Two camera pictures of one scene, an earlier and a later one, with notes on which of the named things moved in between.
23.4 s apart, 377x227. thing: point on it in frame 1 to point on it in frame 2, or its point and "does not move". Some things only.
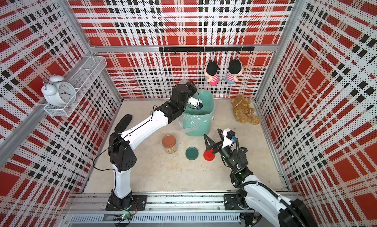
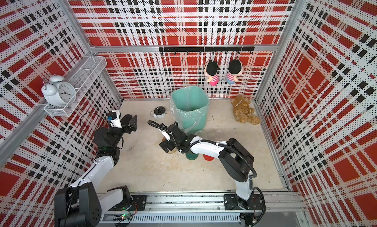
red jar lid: (208, 155) does not move
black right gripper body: (227, 154) to (170, 144)
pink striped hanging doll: (211, 71) does not move
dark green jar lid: (192, 153) does not move
